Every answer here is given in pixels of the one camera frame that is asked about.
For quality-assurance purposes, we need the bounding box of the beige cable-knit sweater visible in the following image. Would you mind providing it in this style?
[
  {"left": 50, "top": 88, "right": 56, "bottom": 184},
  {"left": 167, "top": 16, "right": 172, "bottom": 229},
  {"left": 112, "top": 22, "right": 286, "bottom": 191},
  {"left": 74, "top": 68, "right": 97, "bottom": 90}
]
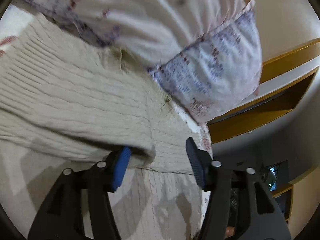
[{"left": 1, "top": 14, "right": 207, "bottom": 239}]

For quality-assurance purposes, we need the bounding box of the wooden shelf unit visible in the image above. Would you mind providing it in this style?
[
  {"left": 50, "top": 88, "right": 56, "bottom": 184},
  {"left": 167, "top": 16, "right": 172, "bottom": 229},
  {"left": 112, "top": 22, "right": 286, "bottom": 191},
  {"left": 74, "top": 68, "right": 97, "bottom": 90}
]
[{"left": 260, "top": 159, "right": 320, "bottom": 224}]

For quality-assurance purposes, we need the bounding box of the pink floral pillow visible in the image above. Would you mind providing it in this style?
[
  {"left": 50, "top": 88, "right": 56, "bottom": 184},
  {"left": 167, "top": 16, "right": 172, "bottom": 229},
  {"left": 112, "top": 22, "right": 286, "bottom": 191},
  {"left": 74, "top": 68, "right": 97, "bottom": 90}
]
[{"left": 25, "top": 0, "right": 262, "bottom": 123}]

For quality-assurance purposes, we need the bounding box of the white floral bedspread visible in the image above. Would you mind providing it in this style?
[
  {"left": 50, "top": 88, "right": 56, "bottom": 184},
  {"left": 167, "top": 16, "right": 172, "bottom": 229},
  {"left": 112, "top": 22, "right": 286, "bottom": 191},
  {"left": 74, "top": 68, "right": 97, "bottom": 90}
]
[{"left": 1, "top": 0, "right": 38, "bottom": 56}]

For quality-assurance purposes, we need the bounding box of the wooden headboard frame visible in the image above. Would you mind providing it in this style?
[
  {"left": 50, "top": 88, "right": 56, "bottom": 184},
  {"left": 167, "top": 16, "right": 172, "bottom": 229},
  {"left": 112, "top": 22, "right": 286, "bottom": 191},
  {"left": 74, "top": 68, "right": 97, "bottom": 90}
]
[{"left": 208, "top": 38, "right": 319, "bottom": 144}]

